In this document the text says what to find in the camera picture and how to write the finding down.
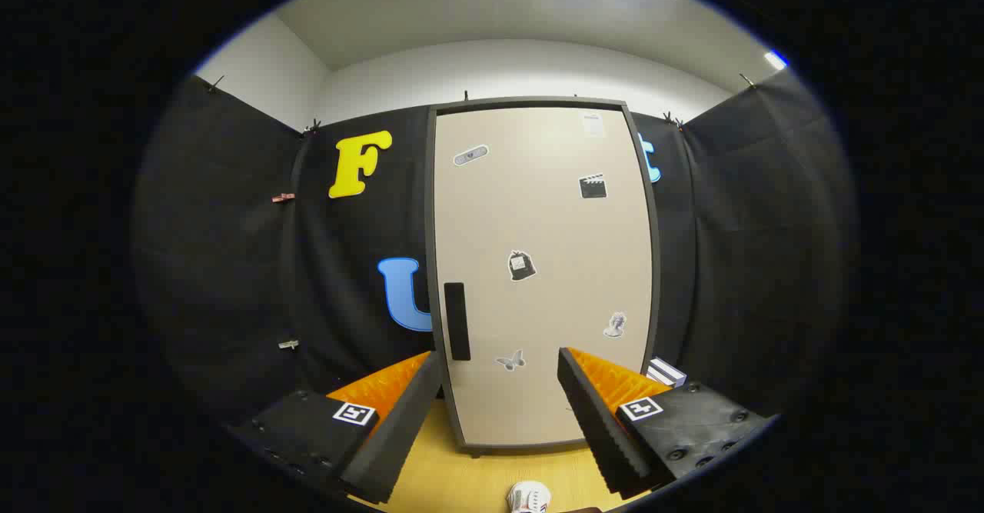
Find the short ceiling light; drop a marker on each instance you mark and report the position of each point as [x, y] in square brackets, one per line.
[775, 59]

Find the black backdrop cloth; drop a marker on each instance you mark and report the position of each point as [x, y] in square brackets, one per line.
[231, 267]

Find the white paperback book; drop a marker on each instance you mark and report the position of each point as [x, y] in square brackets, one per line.
[659, 377]

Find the white canvas shoe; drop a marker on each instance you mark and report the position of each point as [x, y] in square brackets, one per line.
[529, 496]

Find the grey shoe cabinet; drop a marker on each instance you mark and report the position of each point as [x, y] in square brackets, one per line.
[430, 213]

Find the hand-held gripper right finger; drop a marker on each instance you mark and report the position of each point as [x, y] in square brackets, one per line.
[596, 421]

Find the pink cloth clip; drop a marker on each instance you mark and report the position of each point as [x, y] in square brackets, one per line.
[283, 198]

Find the beige shoe cabinet door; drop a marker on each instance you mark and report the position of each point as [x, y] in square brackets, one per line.
[538, 221]

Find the silver cloth clip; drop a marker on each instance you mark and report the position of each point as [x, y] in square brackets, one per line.
[288, 343]

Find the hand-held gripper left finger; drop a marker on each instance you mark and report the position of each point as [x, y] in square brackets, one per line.
[400, 428]

